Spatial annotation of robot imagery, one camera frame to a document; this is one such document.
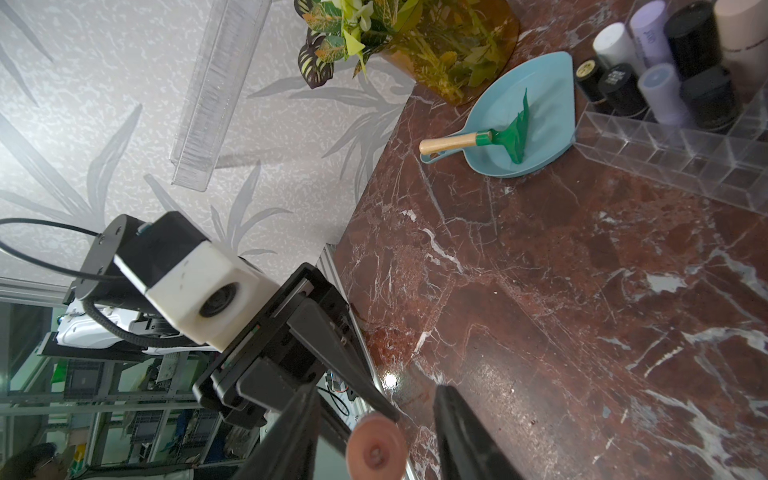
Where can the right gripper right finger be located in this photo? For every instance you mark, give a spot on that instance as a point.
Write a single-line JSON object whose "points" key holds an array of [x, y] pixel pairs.
{"points": [[466, 449]]}

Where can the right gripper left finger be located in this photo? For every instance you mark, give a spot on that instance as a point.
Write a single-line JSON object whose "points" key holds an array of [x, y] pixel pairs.
{"points": [[289, 450]]}

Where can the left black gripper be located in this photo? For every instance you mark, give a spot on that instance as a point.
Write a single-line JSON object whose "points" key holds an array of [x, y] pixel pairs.
{"points": [[242, 387]]}

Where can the pink lip gloss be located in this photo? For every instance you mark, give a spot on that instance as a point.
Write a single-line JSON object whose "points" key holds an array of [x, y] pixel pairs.
{"points": [[376, 449], [742, 29]]}

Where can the black lipstick silver band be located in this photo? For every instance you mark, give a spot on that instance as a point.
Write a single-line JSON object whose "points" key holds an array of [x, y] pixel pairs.
{"points": [[619, 85]]}

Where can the black lipstick gold band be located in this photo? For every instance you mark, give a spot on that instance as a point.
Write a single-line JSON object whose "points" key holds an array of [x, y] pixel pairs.
{"points": [[587, 76]]}

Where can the small lavender lip tube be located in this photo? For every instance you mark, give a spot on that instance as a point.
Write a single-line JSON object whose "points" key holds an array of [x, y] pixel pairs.
{"points": [[660, 86]]}

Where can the white lip balm tube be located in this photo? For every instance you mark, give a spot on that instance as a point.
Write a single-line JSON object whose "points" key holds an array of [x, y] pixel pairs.
{"points": [[613, 45]]}

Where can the black lipstick horizontal top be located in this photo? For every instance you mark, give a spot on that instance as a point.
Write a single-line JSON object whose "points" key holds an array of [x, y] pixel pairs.
{"points": [[711, 99]]}

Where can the lavender lip balm tube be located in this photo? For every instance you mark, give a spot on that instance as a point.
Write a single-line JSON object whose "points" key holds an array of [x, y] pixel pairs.
{"points": [[647, 26]]}

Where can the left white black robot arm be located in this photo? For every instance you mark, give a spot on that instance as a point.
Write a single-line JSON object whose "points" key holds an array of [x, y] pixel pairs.
{"points": [[111, 301]]}

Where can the clear acrylic lipstick organizer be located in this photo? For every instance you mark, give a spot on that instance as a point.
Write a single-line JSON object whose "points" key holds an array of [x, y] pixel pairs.
{"points": [[730, 167]]}

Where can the teal plastic dustpan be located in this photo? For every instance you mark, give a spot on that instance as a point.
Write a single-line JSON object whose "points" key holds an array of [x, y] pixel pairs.
{"points": [[551, 95]]}

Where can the artificial plant in amber vase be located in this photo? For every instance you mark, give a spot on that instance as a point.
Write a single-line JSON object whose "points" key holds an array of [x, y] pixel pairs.
{"points": [[455, 48]]}

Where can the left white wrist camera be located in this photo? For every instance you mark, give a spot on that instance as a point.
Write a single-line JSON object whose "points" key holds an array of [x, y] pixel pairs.
{"points": [[201, 287]]}

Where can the green brush wooden handle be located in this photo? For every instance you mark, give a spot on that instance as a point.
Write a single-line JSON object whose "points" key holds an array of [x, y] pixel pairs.
{"points": [[513, 138]]}

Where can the clear acrylic wall shelf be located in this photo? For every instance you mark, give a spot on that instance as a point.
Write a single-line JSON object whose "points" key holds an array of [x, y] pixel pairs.
{"points": [[229, 42]]}

